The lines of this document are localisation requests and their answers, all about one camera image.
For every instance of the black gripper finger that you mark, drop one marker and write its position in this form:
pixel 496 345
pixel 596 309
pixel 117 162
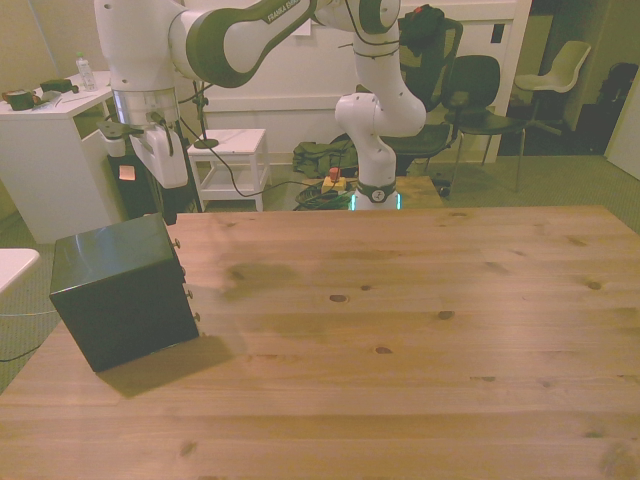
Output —
pixel 169 207

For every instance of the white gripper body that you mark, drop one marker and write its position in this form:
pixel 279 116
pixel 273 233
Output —
pixel 162 155

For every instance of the black drawer with knob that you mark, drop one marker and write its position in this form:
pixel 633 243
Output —
pixel 176 244

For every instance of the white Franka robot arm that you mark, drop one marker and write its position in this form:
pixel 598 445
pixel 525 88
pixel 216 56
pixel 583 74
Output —
pixel 135 50

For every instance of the black drawer cabinet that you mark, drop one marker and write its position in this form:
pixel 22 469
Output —
pixel 120 295

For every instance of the black computer tower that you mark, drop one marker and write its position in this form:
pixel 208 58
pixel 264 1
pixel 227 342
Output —
pixel 130 200

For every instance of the orange sticky note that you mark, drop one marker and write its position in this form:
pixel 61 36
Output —
pixel 127 173

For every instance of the black microphone stand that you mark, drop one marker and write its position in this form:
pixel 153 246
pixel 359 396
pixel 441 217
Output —
pixel 202 112

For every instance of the small white side table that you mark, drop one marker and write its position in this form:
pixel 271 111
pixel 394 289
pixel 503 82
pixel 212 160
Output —
pixel 235 140

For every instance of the clear plastic bottle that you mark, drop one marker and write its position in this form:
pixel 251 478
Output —
pixel 86 72

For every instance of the white desk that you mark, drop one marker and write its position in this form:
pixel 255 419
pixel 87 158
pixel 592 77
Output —
pixel 45 150

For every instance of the dark object on desk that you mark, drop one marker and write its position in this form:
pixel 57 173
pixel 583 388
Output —
pixel 55 85

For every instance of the black tape roll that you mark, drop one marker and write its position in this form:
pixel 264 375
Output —
pixel 20 100

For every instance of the green cloth bag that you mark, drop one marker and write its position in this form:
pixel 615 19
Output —
pixel 320 155

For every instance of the yellow emergency stop button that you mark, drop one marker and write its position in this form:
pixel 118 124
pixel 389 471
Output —
pixel 334 181

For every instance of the white paper sheet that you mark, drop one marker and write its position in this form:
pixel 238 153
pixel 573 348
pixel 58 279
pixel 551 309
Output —
pixel 304 31

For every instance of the black mesh office chair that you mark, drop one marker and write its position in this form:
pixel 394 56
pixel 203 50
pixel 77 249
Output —
pixel 432 75

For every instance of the dark clothes with red patch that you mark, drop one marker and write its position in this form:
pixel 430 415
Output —
pixel 422 22

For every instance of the black plastic chair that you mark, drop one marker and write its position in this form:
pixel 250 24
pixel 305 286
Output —
pixel 480 75

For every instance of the white plastic chair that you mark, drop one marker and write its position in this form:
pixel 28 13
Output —
pixel 555 75

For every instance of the black camera stand pole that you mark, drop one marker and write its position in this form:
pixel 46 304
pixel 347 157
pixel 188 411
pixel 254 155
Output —
pixel 192 165

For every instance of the black wall switch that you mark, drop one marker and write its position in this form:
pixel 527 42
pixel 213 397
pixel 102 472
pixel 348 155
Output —
pixel 498 33

